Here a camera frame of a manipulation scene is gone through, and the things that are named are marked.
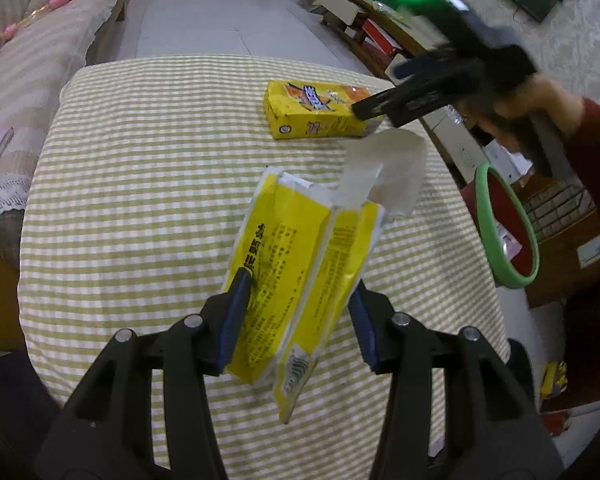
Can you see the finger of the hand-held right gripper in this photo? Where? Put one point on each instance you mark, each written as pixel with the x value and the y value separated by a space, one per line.
pixel 420 100
pixel 415 66

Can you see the red flat box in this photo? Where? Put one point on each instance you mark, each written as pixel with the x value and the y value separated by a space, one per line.
pixel 380 37

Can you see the sofa with striped beige cover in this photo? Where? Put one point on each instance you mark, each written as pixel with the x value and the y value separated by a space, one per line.
pixel 40 60

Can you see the yellow snack bag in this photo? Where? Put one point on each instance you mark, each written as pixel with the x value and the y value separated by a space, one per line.
pixel 300 260

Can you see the red bin with green rim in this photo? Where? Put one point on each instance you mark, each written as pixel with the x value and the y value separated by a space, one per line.
pixel 502 210

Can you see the wooden lattice door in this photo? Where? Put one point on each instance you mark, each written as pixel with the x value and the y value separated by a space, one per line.
pixel 565 240

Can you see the white tissue sheet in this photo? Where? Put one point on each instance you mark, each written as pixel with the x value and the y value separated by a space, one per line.
pixel 395 165

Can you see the white shoe box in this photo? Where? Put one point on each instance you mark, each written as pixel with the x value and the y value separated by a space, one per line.
pixel 505 160

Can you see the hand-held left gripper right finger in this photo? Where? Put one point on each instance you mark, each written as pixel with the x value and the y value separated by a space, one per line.
pixel 365 330

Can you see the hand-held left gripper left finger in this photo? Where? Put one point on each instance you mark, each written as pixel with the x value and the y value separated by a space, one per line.
pixel 232 320

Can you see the yellow juice box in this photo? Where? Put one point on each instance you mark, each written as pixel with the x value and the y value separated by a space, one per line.
pixel 305 110

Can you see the wooden television cabinet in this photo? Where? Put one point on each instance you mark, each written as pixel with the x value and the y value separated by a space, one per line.
pixel 340 10

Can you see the person's right hand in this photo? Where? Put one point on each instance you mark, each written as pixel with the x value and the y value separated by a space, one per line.
pixel 555 105

